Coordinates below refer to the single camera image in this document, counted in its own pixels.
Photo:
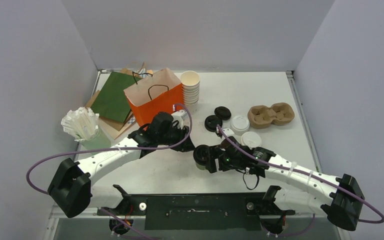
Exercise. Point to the green cup holder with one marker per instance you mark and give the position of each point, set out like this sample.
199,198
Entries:
98,141

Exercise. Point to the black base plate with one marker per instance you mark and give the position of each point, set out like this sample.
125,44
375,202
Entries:
215,211

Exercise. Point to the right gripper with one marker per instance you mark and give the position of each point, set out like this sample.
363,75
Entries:
211,159

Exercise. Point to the white wrapped straws bundle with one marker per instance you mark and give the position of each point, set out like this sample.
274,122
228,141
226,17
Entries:
82,124

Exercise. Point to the stack of paper cups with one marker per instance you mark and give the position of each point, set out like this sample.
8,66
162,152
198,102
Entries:
190,89

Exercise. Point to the green paper bag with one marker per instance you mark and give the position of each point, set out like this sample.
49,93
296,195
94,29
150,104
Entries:
111,102

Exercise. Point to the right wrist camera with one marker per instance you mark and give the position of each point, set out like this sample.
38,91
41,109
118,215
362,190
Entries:
225,132

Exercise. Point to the white plastic lid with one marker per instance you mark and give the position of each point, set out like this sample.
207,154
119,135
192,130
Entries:
251,139

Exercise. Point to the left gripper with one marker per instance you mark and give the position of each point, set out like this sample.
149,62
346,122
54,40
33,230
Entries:
185,146

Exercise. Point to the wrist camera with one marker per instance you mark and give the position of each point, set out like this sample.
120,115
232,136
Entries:
182,117
225,132

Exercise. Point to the checkered paper bag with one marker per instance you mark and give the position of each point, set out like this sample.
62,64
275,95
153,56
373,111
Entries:
131,120

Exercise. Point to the black plastic lid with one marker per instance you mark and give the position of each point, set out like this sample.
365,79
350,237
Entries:
201,154

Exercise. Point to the orange paper bag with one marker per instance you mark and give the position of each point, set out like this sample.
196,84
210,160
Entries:
154,94

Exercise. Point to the stack of pulp cup carriers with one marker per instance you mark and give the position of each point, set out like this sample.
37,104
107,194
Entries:
279,114

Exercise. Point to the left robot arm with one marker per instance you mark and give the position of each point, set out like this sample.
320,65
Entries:
73,186

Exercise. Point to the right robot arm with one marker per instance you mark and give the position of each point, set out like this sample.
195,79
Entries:
337,198

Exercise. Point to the loose black lid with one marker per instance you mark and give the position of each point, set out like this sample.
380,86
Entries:
211,122

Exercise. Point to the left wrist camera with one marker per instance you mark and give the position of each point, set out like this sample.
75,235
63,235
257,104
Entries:
182,117

